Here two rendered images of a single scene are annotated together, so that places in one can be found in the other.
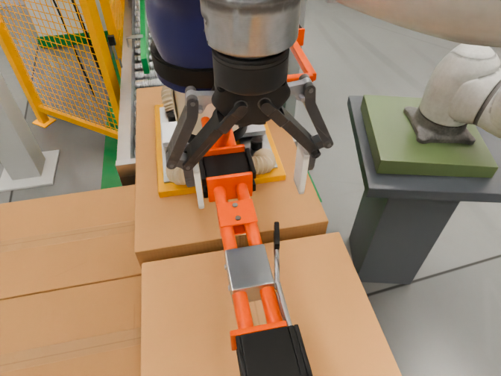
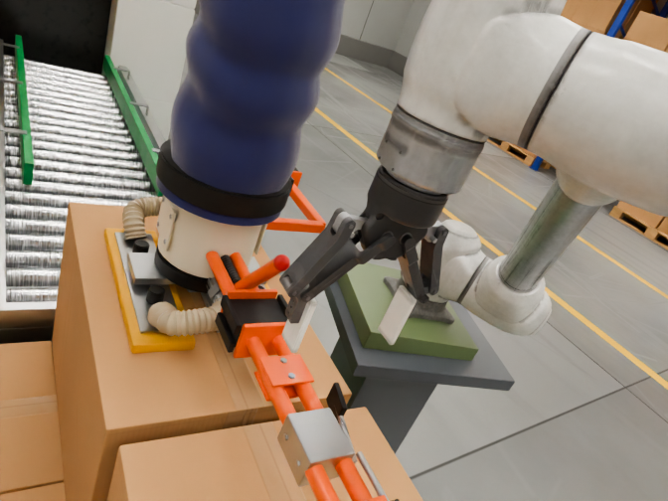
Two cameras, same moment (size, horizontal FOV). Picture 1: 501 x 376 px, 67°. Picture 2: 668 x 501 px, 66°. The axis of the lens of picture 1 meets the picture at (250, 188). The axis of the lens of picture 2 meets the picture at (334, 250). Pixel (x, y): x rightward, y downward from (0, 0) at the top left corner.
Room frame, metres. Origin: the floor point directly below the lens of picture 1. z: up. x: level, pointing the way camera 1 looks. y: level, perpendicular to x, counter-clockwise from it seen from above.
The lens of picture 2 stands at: (-0.06, 0.27, 1.55)
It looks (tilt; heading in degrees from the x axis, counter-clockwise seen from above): 27 degrees down; 333
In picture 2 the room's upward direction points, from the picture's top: 22 degrees clockwise
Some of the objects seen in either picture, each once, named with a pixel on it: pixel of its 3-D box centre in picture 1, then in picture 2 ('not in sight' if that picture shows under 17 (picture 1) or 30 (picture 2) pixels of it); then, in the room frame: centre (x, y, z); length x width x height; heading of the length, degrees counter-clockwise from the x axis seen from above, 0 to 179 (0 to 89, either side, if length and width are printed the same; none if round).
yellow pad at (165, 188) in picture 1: (175, 139); (146, 276); (0.74, 0.19, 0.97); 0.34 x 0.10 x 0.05; 11
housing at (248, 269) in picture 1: (248, 273); (314, 445); (0.30, 0.00, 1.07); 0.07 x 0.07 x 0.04; 11
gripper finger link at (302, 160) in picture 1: (300, 168); (396, 315); (0.36, -0.07, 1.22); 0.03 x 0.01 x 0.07; 11
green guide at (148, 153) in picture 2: not in sight; (136, 111); (2.66, 0.21, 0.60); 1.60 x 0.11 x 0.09; 12
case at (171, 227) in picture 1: (219, 195); (176, 362); (0.75, 0.09, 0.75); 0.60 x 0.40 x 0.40; 11
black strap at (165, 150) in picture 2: (207, 51); (228, 174); (0.76, 0.09, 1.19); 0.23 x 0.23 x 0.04
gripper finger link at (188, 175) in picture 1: (180, 169); (291, 300); (0.33, 0.08, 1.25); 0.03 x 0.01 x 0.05; 101
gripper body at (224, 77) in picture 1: (250, 83); (397, 217); (0.35, 0.00, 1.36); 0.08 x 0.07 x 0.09; 101
